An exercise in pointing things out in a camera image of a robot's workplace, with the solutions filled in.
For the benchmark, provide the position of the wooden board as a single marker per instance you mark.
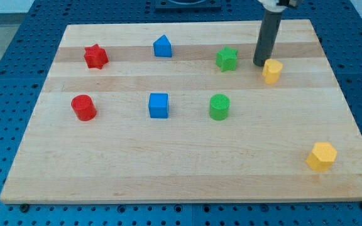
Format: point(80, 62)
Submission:
point(257, 154)

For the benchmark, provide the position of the green cylinder block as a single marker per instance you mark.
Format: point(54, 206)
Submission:
point(219, 107)

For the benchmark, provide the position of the yellow heart block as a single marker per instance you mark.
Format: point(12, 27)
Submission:
point(271, 71)

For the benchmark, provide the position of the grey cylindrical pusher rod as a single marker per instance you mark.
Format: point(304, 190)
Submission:
point(267, 36)

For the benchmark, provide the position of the blue triangle block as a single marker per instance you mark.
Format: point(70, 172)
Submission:
point(162, 47)

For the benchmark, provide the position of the red cylinder block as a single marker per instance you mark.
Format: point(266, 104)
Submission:
point(83, 107)

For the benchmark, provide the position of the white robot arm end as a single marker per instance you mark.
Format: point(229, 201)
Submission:
point(278, 6)

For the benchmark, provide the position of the red star block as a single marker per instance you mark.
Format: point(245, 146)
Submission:
point(95, 56)

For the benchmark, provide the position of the yellow hexagon block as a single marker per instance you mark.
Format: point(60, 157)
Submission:
point(322, 156)

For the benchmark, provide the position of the green star block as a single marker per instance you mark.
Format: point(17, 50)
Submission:
point(226, 59)

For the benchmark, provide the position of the blue cube block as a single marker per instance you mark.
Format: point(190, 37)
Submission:
point(158, 105)

